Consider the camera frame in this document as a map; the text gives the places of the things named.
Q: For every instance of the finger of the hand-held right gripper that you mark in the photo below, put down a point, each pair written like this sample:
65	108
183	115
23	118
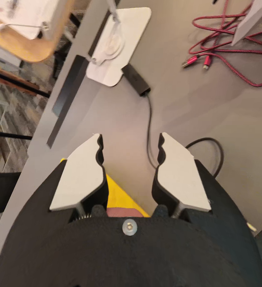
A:
251	20

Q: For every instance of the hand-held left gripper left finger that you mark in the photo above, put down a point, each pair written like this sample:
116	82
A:
81	174

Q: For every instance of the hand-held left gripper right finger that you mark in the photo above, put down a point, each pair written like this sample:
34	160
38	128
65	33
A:
180	179

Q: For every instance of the yellow plastic bin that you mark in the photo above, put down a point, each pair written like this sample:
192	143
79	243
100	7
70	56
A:
119	197

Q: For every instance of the white stand with wooden board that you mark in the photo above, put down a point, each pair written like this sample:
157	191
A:
126	33

